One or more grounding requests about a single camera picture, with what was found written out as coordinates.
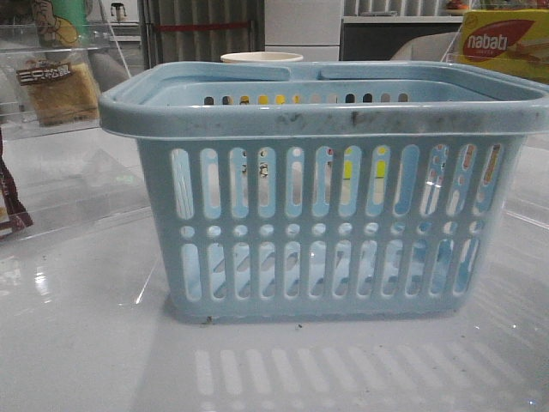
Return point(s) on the white drawer cabinet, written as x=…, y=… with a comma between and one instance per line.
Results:
x=309, y=28

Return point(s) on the green cartoon snack canister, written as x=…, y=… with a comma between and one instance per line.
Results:
x=61, y=23

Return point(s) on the white paper cup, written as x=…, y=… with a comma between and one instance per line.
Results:
x=260, y=57

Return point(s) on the packaged bread slice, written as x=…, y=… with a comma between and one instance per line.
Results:
x=60, y=92

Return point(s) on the light blue plastic basket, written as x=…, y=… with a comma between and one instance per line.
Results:
x=322, y=190

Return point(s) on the clear acrylic shelf left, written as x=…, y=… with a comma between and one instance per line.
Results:
x=67, y=174

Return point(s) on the yellow nabati wafer box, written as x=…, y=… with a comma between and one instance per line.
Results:
x=502, y=43

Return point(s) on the dark brown snack packet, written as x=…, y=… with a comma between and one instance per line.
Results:
x=14, y=216

